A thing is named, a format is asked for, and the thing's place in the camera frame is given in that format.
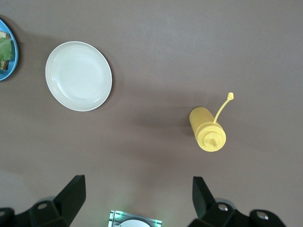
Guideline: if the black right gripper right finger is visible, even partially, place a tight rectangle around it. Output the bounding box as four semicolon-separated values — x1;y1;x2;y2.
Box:
188;176;288;227

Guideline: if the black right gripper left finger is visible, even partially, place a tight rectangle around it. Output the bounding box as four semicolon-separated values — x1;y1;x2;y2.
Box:
0;174;86;227

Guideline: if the yellow squeeze bottle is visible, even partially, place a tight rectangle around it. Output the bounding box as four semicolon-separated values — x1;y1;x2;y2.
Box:
188;92;235;153

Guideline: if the brown bread slice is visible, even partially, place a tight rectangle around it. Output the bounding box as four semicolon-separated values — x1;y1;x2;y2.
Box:
0;30;11;71

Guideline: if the green lettuce leaf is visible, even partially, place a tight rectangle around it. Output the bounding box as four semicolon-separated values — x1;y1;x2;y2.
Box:
0;37;14;62

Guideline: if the beige plate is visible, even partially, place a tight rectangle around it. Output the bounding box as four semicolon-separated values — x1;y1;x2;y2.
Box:
45;41;113;112

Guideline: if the blue plate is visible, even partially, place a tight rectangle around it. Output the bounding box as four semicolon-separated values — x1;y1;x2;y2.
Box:
0;18;19;82

